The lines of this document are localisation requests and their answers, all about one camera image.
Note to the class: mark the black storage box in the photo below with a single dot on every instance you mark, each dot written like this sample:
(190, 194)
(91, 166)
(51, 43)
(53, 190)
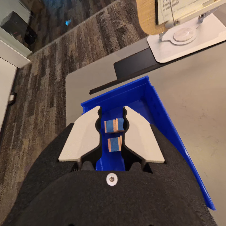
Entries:
(15, 26)

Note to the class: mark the blue plastic bin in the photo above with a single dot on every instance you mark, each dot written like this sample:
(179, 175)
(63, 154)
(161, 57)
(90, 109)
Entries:
(158, 114)

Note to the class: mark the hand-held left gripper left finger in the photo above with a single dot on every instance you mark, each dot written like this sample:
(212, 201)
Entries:
(81, 136)

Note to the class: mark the small black labelled device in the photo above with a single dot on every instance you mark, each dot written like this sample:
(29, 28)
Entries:
(12, 98)

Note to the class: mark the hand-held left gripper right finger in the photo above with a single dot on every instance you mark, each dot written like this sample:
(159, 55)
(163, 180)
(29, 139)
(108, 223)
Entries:
(143, 139)

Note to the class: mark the cluster of wooden cubes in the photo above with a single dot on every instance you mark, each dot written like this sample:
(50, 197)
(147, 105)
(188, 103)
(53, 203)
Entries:
(110, 126)

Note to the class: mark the wooden document stand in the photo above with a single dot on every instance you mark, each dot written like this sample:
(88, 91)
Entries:
(185, 45)

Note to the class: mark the printed instruction sheet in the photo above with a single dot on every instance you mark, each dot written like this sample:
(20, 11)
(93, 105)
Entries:
(166, 15)

